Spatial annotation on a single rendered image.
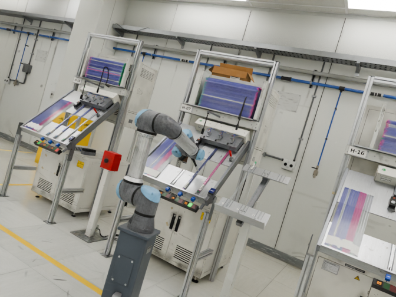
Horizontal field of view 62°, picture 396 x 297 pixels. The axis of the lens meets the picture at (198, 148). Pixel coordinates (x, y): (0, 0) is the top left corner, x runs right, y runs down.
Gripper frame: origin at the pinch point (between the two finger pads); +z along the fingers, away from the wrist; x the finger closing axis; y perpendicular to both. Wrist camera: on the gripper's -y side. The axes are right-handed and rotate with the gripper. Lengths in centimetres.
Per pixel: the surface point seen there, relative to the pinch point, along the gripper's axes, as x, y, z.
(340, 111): 64, 186, 100
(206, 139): 27.0, 19.2, 9.8
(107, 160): 55, -65, 14
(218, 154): 11.0, 22.2, 14.0
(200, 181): -10.4, -1.1, 7.6
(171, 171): 8.9, -17.9, 7.4
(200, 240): -47, -19, 21
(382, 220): -46, 163, 160
